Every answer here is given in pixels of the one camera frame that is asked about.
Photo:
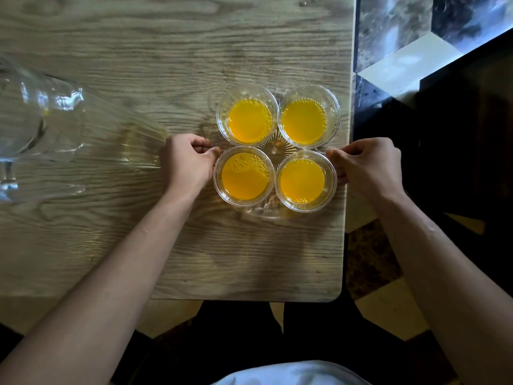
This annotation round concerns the person's left hand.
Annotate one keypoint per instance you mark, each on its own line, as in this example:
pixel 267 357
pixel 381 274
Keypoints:
pixel 185 164

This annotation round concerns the person's right hand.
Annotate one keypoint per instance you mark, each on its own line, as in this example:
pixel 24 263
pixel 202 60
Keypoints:
pixel 372 166

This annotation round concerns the person's left thumb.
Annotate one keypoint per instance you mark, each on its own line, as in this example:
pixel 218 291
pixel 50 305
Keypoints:
pixel 212 157

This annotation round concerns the person's right thumb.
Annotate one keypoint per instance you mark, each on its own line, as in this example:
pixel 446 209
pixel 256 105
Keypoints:
pixel 336 159

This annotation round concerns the clear glass tray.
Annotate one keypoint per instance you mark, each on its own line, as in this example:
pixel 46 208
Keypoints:
pixel 276 146

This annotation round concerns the person's left forearm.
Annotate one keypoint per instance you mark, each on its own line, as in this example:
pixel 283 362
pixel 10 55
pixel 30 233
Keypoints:
pixel 100 288

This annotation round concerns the person's right forearm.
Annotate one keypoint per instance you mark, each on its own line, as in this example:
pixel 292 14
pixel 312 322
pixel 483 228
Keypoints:
pixel 449 280

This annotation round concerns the clear cup of orange juice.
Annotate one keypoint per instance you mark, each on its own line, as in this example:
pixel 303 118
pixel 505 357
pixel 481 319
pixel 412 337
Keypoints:
pixel 244 177
pixel 305 120
pixel 248 118
pixel 302 182

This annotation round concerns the clear glass pitcher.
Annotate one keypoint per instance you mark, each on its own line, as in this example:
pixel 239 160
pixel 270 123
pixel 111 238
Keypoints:
pixel 72 128

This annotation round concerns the person's black trousers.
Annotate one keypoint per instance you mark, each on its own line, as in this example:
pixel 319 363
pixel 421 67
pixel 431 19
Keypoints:
pixel 240 336

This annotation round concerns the person's white shirt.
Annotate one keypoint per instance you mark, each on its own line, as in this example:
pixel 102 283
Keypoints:
pixel 292 374

